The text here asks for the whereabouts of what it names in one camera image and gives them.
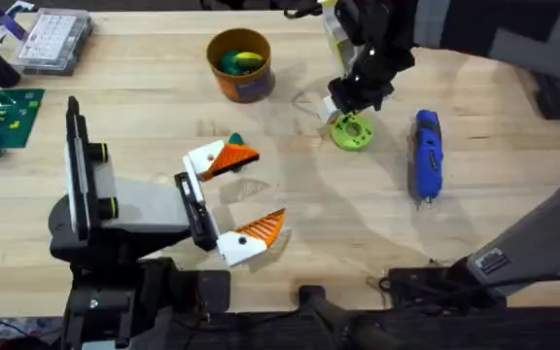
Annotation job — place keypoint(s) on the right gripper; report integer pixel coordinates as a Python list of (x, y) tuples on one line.
[(377, 58)]

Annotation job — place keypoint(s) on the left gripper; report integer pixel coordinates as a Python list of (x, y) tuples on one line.
[(149, 204)]

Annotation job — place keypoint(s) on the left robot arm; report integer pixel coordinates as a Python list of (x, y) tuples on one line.
[(115, 301)]

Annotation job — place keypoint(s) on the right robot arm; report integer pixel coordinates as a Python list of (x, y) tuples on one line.
[(528, 253)]

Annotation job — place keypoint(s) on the green toy vegetable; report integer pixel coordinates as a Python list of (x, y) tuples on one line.
[(235, 139)]

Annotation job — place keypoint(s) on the blue electric screwdriver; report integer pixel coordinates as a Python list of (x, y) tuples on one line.
[(428, 155)]

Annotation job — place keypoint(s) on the green disc with holes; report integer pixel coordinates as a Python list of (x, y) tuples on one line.
[(343, 138)]

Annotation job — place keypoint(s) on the right wrist upright plate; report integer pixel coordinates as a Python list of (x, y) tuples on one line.
[(334, 34)]

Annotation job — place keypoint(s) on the wrist upright plate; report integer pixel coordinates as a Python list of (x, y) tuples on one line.
[(334, 34), (77, 185)]

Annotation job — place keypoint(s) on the orange tub with toys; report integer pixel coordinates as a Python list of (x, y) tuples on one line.
[(246, 87)]

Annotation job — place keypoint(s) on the left wrist upright plate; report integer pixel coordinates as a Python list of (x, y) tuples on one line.
[(77, 185)]

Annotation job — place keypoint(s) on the green board with blocks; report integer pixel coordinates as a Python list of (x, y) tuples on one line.
[(12, 114)]

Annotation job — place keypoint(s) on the clear plastic parts box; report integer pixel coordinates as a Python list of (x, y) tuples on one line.
[(51, 39)]

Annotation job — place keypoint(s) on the white and purple box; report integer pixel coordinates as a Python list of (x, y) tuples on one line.
[(3, 26)]

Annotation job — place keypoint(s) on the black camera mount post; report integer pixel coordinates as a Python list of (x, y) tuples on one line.
[(328, 311)]

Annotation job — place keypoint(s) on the black rail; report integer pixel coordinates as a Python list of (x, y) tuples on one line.
[(455, 330)]

